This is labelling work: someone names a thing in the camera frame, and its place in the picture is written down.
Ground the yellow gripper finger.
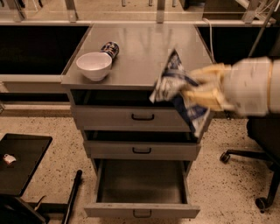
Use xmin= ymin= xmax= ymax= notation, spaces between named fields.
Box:
xmin=181 ymin=88 xmax=234 ymax=111
xmin=190 ymin=63 xmax=231 ymax=83

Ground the blue chip bag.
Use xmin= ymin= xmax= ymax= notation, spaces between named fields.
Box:
xmin=150 ymin=49 xmax=210 ymax=138

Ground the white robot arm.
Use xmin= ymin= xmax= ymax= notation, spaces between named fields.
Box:
xmin=182 ymin=57 xmax=280 ymax=116

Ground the grey drawer cabinet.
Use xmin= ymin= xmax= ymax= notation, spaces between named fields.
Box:
xmin=62 ymin=24 xmax=212 ymax=165

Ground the top grey drawer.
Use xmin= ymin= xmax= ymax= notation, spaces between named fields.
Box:
xmin=70 ymin=89 xmax=195 ymax=133

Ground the grey drawer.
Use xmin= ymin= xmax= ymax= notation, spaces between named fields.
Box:
xmin=70 ymin=89 xmax=195 ymax=133
xmin=84 ymin=159 xmax=200 ymax=219
xmin=84 ymin=130 xmax=201 ymax=161

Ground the middle grey drawer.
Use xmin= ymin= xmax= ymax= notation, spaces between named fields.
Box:
xmin=84 ymin=130 xmax=201 ymax=161

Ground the bottom grey drawer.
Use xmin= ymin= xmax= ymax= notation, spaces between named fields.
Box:
xmin=84 ymin=159 xmax=200 ymax=219

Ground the black office chair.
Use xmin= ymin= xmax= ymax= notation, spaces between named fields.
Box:
xmin=220 ymin=114 xmax=280 ymax=214

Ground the dark soda can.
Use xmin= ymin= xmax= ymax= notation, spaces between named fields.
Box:
xmin=101 ymin=41 xmax=119 ymax=60

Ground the white bowl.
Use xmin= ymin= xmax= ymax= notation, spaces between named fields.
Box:
xmin=76 ymin=52 xmax=112 ymax=81

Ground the black pole on floor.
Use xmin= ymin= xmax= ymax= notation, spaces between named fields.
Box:
xmin=61 ymin=170 xmax=82 ymax=224

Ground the black laptop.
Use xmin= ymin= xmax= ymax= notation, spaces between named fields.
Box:
xmin=0 ymin=133 xmax=53 ymax=197

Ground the white cable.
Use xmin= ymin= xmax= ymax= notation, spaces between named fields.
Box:
xmin=202 ymin=17 xmax=217 ymax=64

